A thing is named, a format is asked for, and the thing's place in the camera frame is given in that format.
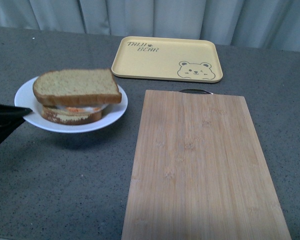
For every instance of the bamboo cutting board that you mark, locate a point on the bamboo cutting board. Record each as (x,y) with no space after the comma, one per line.
(199,173)

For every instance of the white round plate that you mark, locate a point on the white round plate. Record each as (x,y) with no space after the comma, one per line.
(25,98)

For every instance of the bread slice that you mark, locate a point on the bread slice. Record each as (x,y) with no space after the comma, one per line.
(63,117)
(77,87)

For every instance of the grey curtain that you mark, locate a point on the grey curtain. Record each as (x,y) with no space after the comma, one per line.
(268,24)

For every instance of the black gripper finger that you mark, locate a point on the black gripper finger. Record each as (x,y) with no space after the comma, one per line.
(11,117)

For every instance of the metal cutting board handle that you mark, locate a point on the metal cutting board handle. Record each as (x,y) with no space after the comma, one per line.
(196,91)

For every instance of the fried egg toy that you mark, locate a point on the fried egg toy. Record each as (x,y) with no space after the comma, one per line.
(82,109)

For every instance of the yellow bear tray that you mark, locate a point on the yellow bear tray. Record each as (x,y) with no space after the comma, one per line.
(172,59)

